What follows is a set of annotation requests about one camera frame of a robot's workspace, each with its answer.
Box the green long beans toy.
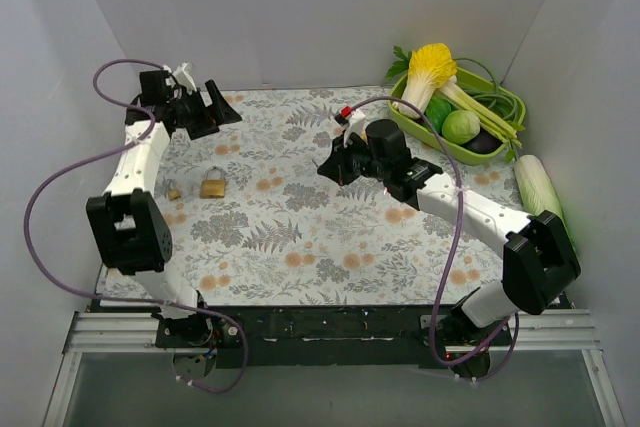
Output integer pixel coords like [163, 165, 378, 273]
[455, 57, 518, 121]

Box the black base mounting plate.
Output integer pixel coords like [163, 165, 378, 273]
[151, 305, 442, 369]

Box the purple eggplant toy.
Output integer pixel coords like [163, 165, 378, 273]
[462, 129, 503, 155]

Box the pale celery stalks toy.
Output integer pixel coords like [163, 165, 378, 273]
[436, 80, 522, 147]

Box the green napa cabbage toy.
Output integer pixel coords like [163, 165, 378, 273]
[514, 155, 576, 248]

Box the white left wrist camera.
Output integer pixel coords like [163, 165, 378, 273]
[163, 62, 197, 94]

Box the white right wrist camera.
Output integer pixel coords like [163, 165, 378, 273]
[334, 106, 366, 147]

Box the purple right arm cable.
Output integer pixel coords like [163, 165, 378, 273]
[349, 96, 521, 382]

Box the floral patterned table mat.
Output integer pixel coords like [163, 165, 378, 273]
[99, 86, 561, 307]

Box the dark green vegetable toy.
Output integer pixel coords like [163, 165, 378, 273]
[425, 96, 453, 134]

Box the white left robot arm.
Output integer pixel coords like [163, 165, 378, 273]
[86, 66, 242, 347]

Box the green parsley leaf toy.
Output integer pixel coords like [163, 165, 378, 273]
[385, 46, 412, 80]

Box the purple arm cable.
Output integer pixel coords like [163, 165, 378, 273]
[23, 59, 250, 394]
[349, 96, 521, 382]

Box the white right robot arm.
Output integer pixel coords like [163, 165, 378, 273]
[317, 119, 581, 345]

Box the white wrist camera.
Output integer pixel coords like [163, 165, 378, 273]
[334, 106, 366, 147]
[163, 62, 197, 94]

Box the round green cabbage toy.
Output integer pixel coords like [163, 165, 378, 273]
[441, 110, 481, 145]

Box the large brass padlock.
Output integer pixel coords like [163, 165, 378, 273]
[199, 166, 227, 199]

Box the small brass padlock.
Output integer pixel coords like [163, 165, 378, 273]
[165, 179, 182, 202]

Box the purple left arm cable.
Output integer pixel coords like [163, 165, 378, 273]
[23, 59, 250, 394]

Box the aluminium frame rail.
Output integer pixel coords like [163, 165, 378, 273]
[44, 309, 625, 426]

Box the green plastic basket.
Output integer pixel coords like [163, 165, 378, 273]
[390, 68, 526, 165]

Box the yellow napa cabbage toy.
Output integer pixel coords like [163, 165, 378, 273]
[402, 43, 457, 112]

